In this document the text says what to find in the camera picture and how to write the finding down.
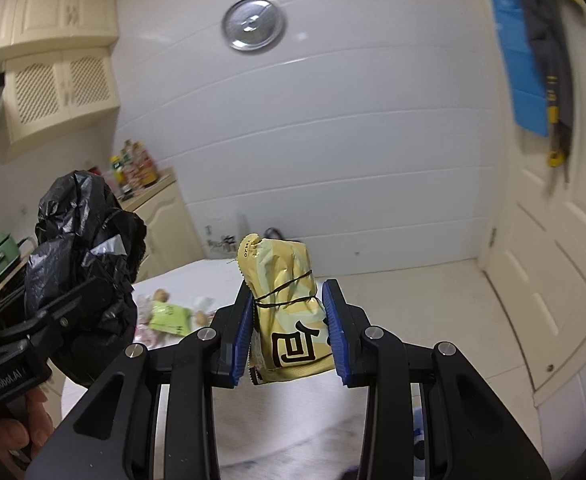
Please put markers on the person's left hand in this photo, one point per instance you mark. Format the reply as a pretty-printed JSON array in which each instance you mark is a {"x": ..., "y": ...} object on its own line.
[{"x": 0, "y": 437}]

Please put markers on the grey apron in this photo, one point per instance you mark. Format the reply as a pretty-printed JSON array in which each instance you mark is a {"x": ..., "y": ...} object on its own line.
[{"x": 553, "y": 60}]

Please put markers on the clear plastic bag pink stains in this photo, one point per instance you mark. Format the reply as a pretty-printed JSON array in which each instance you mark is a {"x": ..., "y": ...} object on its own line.
[{"x": 144, "y": 325}]

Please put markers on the blue cloth on hook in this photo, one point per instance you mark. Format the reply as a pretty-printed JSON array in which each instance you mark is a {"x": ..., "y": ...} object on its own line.
[{"x": 515, "y": 60}]

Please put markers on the green cap bottle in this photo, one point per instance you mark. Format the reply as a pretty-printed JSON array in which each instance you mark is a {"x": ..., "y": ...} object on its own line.
[{"x": 118, "y": 172}]

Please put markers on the round metal wall lid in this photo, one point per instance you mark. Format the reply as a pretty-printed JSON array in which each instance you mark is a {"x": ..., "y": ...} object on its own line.
[{"x": 254, "y": 24}]

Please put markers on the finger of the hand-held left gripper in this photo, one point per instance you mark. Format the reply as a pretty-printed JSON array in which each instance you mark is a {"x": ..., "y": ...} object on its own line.
[{"x": 63, "y": 321}]

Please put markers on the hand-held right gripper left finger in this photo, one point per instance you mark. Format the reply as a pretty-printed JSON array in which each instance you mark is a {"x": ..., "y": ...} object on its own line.
[{"x": 243, "y": 325}]

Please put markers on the cream base cabinets with counter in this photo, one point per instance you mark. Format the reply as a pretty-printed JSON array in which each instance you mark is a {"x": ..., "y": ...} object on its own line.
[{"x": 173, "y": 230}]

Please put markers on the amber oil bottle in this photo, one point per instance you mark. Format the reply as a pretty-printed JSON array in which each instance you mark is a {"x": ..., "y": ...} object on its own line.
[{"x": 149, "y": 167}]

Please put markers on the cream panel door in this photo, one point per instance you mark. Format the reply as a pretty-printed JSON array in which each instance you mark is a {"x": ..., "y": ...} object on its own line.
[{"x": 548, "y": 270}]

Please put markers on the cream lattice door cabinet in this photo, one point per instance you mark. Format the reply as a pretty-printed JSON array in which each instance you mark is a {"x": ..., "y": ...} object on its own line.
[{"x": 63, "y": 92}]

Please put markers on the cream upper wall cabinet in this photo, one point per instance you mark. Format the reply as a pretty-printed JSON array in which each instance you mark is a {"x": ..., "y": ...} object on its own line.
[{"x": 58, "y": 5}]

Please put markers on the brown food scrap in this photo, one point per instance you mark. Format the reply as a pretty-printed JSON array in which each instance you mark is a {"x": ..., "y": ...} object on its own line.
[
  {"x": 201, "y": 317},
  {"x": 160, "y": 296}
]

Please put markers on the yellow snack packet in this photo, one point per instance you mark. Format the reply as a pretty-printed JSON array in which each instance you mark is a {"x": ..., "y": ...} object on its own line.
[{"x": 288, "y": 280}]

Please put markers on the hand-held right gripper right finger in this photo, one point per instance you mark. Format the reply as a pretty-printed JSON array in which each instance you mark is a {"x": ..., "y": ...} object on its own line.
[{"x": 335, "y": 330}]

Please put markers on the large black plastic bag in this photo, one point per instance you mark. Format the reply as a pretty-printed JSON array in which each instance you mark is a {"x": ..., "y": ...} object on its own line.
[{"x": 73, "y": 220}]

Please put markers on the round white table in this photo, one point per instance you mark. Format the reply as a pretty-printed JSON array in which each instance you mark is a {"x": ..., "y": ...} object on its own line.
[{"x": 283, "y": 410}]

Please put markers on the green snack packet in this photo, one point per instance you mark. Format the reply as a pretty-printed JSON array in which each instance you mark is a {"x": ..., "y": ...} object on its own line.
[{"x": 170, "y": 320}]

